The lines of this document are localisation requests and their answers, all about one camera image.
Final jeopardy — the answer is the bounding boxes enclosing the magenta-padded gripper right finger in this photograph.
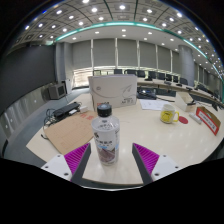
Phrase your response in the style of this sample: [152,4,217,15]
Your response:
[131,142,183,185]

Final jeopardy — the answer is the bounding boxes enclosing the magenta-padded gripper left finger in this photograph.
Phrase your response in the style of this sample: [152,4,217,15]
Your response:
[40,142,92,185]

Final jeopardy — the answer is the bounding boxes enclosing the clear black-capped water bottle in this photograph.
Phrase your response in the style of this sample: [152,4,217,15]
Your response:
[91,102,121,166]

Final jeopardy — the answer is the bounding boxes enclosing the brown cardboard sheet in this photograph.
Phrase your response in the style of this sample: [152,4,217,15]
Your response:
[43,110,99,156]

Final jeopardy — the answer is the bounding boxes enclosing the white and yellow mug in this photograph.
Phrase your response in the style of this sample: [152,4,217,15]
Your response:
[159,103,180,125]

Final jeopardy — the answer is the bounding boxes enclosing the black power strip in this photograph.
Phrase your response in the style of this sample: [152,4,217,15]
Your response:
[52,101,82,122]

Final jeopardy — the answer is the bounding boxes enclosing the white printed paper sheet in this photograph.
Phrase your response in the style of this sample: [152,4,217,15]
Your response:
[138,98,171,111]

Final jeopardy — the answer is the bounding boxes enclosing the small white packet box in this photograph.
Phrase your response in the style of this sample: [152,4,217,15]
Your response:
[188,112,203,125]

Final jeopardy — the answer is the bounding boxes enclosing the black desk console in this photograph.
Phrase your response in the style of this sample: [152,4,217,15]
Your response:
[136,87,158,101]

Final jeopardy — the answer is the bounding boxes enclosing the white desk organizer box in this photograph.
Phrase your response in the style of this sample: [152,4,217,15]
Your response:
[174,91,198,113]

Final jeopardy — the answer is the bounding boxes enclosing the grey CRT monitor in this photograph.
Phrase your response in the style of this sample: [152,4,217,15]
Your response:
[42,82,68,101]

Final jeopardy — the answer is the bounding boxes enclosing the brown red-labelled cardboard box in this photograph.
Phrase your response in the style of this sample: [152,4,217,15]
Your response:
[195,106,222,137]

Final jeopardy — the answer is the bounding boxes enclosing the long curved conference desk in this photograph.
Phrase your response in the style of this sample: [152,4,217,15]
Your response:
[136,77,224,108]

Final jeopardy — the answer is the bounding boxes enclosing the white cardboard box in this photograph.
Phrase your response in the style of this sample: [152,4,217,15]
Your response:
[87,73,138,111]

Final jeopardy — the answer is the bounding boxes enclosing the row of black office chairs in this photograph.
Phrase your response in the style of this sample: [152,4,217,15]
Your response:
[113,68,208,91]

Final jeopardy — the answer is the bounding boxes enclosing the group of ceiling lights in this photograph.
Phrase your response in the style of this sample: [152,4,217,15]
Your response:
[23,0,224,78]

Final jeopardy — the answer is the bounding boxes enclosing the tangled black cables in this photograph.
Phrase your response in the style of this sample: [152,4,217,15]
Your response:
[40,108,58,140]

